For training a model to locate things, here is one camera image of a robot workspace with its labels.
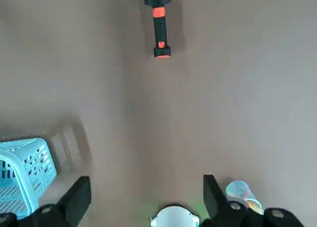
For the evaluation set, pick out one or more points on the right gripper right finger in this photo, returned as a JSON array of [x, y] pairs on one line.
[[218, 207]]

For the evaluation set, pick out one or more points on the clear plastic cup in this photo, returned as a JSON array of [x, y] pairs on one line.
[[237, 190]]

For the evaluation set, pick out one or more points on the blue plastic basket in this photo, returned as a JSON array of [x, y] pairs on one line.
[[29, 150]]

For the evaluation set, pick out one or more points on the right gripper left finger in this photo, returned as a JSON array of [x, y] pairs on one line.
[[71, 202]]

